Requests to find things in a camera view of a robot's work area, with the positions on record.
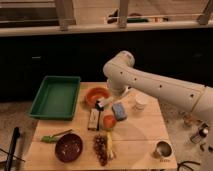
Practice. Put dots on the white handled dish brush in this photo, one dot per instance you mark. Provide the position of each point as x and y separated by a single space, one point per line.
102 102

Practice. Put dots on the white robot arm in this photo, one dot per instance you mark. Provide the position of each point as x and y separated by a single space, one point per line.
191 97

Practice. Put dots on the orange red bowl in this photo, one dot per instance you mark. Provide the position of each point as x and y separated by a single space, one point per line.
94 94

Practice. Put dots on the dark maroon bowl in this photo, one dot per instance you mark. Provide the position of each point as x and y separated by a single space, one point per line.
69 147

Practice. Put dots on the blue sponge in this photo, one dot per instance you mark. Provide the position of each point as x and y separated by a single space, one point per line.
119 111

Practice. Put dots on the orange fruit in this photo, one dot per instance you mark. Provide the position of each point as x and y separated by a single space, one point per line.
109 122

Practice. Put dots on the white plastic cup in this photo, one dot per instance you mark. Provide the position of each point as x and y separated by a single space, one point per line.
141 100

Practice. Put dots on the wooden block eraser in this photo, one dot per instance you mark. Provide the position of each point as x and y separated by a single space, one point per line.
93 120

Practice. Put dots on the yellow corn piece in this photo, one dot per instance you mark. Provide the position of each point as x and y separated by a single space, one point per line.
109 146

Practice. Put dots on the green plastic tray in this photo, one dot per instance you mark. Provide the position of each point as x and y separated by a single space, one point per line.
56 98

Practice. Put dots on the bunch of brown grapes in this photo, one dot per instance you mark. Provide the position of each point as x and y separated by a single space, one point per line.
100 148

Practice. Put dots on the metal cup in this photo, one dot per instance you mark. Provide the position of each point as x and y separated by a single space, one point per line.
162 150

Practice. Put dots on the black stand pole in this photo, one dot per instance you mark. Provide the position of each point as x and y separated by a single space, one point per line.
15 136

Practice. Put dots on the green handled peeler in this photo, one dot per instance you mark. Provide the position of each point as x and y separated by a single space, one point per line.
53 138

